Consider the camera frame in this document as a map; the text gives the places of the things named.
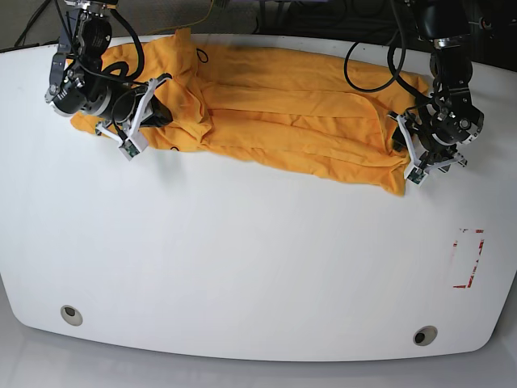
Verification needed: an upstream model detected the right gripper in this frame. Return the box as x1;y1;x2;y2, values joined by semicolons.
95;74;173;145

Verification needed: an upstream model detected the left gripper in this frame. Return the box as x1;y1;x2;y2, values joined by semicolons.
388;112;468;174

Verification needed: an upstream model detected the orange t-shirt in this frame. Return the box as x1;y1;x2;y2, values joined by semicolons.
69;27;430;198

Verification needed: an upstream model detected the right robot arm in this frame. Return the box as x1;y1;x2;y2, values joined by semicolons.
45;1;173;156

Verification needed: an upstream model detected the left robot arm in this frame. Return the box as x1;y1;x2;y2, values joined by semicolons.
368;1;484;184

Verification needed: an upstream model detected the red tape rectangle marking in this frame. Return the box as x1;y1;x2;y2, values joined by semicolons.
449;228;485;289

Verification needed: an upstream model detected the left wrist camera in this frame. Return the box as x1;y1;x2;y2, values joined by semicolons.
404;164;428;186

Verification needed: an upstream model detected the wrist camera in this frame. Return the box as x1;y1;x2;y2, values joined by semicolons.
404;164;428;186
119;133;149;161

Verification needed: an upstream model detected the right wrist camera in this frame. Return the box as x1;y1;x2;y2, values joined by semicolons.
119;133;149;161

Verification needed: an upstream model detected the yellow cable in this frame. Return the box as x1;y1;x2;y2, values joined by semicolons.
147;0;215;36

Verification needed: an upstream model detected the black floor cable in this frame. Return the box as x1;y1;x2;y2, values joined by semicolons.
15;0;61;46

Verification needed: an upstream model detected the right table cable grommet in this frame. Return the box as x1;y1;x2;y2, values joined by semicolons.
413;326;438;347

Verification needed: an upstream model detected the table cable grommet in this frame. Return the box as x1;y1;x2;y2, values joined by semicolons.
413;326;438;347
61;306;83;327

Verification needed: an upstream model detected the left table cable grommet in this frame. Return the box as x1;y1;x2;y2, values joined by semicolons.
61;306;83;327

